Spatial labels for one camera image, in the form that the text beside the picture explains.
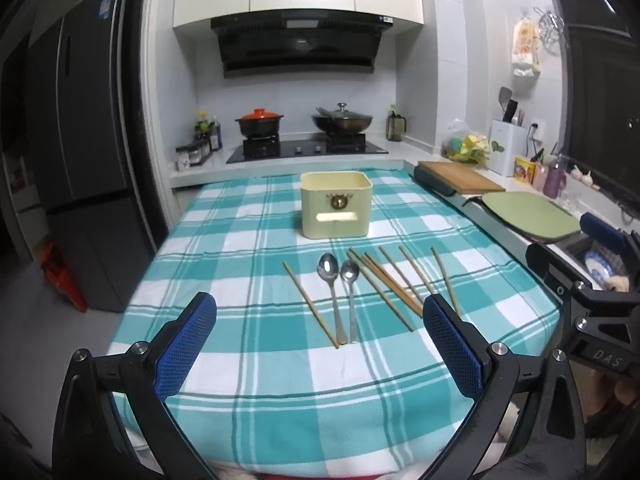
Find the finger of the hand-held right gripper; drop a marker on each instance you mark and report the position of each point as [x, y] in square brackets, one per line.
[602, 232]
[547, 265]

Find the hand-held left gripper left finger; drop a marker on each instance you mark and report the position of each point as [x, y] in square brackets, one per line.
[187, 345]

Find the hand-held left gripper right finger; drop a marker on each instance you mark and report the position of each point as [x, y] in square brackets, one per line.
[452, 345]

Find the small metal spoon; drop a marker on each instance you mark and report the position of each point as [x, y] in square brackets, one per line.
[349, 271]

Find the large metal spoon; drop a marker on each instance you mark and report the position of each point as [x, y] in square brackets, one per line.
[327, 265]

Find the cream plastic utensil box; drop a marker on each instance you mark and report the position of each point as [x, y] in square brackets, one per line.
[335, 220]

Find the black kitchen utensils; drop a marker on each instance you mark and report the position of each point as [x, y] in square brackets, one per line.
[511, 112]

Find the person's right hand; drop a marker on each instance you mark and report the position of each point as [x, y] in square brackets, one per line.
[627, 395]

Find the blue white plate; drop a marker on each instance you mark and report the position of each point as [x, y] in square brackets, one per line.
[597, 267]

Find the clear drinking glass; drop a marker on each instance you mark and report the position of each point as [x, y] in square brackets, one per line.
[569, 201]

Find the green cutting board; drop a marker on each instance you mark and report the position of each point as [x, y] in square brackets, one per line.
[530, 215]

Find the garlic bulbs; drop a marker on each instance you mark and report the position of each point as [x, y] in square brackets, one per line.
[582, 175]

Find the purple bottle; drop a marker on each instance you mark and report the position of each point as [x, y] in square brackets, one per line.
[552, 182]

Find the pink cup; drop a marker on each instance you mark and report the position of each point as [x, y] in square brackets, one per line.
[539, 179]

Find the teal checkered tablecloth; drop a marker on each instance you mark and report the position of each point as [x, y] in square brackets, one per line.
[250, 240]

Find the white utensil holder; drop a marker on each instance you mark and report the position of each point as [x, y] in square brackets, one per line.
[506, 150]

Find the wooden cutting board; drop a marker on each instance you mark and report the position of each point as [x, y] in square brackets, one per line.
[460, 176]

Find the dark grey tray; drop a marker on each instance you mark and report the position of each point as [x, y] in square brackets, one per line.
[432, 185]

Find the plastic bag of yellow cloths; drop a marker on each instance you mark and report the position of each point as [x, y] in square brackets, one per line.
[465, 146]

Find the dark window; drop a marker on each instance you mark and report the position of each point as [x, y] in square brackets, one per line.
[600, 85]

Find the grey spatula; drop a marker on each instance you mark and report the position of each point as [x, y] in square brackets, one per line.
[504, 96]

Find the white printed shaker jar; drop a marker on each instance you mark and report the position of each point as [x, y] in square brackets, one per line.
[182, 161]

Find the sauce bottles and spice jars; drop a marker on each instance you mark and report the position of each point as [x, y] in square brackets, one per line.
[197, 151]

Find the orange printed bag pack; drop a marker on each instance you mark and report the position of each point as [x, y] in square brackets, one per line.
[526, 45]

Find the dark glass jug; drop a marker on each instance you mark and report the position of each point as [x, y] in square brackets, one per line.
[395, 126]

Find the dark grey refrigerator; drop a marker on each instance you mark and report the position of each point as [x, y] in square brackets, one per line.
[90, 160]

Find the metal steamer rack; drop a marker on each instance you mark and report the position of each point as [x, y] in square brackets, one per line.
[550, 30]

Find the blue label sauce bottle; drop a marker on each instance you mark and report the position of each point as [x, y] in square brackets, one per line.
[215, 135]

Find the yellow cap sauce bottle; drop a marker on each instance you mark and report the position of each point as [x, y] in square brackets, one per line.
[202, 122]

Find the black gas cooktop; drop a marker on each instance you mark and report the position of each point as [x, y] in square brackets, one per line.
[300, 149]

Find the black clay pot orange lid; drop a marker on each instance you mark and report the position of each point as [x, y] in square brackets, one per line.
[259, 124]

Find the wok with glass lid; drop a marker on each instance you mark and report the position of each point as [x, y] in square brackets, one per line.
[342, 121]

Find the black range hood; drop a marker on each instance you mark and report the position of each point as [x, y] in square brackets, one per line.
[300, 50]

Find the white wall socket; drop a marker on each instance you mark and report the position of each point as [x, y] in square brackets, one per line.
[536, 130]

